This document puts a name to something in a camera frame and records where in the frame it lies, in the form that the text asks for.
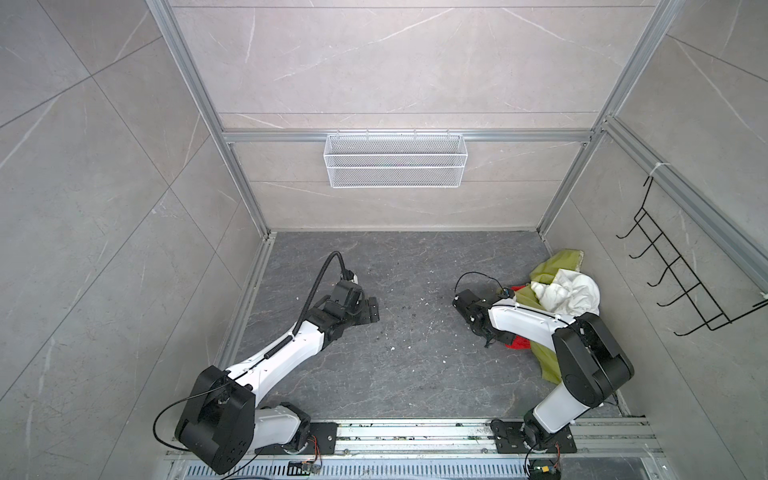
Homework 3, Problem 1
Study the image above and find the black wire hook rack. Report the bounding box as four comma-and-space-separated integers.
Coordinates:
615, 176, 767, 338

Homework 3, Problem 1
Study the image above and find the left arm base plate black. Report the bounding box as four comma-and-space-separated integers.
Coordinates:
260, 422, 339, 456

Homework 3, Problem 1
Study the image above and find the olive green cloth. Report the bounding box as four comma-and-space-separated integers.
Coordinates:
512, 249, 601, 385

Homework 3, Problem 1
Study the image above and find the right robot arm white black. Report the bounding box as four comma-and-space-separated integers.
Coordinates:
453, 289, 635, 451

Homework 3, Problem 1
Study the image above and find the red cloth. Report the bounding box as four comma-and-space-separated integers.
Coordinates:
506, 286, 540, 350

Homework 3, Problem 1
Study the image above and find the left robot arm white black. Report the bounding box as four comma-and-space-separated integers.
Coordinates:
175, 280, 380, 474

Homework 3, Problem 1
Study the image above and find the white cloth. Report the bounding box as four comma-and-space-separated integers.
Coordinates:
530, 269, 601, 317

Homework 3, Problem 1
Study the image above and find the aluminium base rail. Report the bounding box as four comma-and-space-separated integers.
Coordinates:
224, 417, 676, 479

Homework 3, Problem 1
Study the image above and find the white wire mesh basket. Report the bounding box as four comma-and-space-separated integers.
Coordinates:
323, 133, 468, 189

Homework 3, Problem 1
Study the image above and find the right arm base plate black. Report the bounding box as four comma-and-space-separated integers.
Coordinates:
489, 418, 577, 454

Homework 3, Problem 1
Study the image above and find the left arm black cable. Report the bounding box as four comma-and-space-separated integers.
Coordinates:
151, 250, 355, 452

